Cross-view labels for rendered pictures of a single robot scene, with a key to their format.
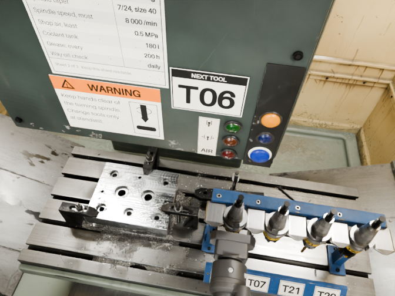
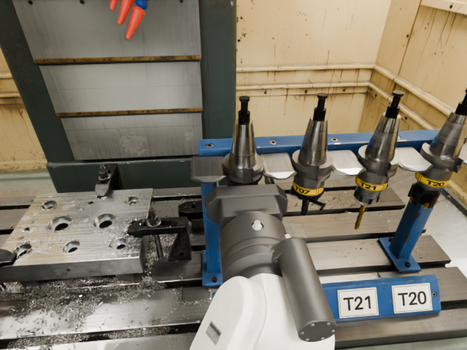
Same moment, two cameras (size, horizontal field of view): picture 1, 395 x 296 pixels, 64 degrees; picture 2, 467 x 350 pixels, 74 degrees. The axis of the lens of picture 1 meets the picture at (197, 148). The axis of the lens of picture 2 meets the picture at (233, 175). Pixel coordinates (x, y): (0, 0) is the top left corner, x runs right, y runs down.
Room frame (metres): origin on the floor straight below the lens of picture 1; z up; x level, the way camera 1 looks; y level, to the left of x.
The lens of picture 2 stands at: (-0.01, -0.01, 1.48)
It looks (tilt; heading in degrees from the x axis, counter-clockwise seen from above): 35 degrees down; 348
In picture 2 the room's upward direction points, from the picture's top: straight up
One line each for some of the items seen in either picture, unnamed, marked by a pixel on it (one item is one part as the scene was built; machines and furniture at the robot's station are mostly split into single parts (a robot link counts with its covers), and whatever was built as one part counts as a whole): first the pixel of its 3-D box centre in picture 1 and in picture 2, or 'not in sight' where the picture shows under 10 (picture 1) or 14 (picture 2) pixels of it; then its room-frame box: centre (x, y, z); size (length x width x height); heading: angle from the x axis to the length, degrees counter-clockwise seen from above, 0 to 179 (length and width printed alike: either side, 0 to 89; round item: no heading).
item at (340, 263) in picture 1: (352, 244); (418, 208); (0.39, -0.50, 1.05); 0.10 x 0.05 x 0.30; 173
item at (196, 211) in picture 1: (180, 213); (159, 234); (0.50, 0.05, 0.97); 0.13 x 0.03 x 0.15; 83
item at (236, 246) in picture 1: (230, 258); (251, 226); (0.28, -0.10, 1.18); 0.13 x 0.12 x 0.10; 83
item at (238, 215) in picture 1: (237, 209); (243, 142); (0.38, -0.11, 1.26); 0.04 x 0.04 x 0.07
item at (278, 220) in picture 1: (280, 217); (315, 138); (0.36, -0.22, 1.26); 0.04 x 0.04 x 0.07
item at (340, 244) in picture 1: (339, 234); (408, 159); (0.34, -0.38, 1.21); 0.07 x 0.05 x 0.01; 173
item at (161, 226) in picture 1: (135, 197); (85, 229); (0.56, 0.22, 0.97); 0.29 x 0.23 x 0.05; 83
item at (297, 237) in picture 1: (297, 228); (344, 162); (0.36, -0.27, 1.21); 0.07 x 0.05 x 0.01; 173
